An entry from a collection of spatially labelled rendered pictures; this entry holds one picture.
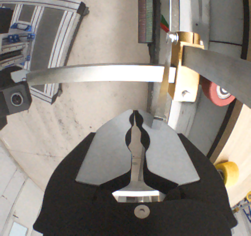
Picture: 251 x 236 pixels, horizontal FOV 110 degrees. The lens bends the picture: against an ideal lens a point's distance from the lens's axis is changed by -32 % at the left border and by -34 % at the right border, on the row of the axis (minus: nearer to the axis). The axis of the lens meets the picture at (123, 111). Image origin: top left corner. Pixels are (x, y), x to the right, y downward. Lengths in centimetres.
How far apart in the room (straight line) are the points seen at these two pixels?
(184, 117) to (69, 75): 51
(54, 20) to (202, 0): 90
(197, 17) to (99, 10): 80
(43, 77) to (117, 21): 90
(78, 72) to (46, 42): 84
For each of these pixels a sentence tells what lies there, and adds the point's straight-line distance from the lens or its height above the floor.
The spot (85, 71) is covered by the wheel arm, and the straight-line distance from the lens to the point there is 25.
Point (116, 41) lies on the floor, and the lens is 110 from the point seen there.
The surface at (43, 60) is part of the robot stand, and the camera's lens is 110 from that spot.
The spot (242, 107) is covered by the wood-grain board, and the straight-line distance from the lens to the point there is 34.
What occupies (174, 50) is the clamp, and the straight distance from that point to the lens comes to 27.
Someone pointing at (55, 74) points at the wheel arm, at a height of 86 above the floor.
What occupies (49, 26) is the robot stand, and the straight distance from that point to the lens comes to 107.
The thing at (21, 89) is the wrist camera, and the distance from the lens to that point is 22.
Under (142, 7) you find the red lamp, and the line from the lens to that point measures 41.
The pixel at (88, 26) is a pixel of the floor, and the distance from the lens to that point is 115.
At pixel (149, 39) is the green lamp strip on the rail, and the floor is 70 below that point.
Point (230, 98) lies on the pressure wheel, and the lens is 28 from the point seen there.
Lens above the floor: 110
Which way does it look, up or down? 60 degrees down
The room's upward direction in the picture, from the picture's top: 175 degrees counter-clockwise
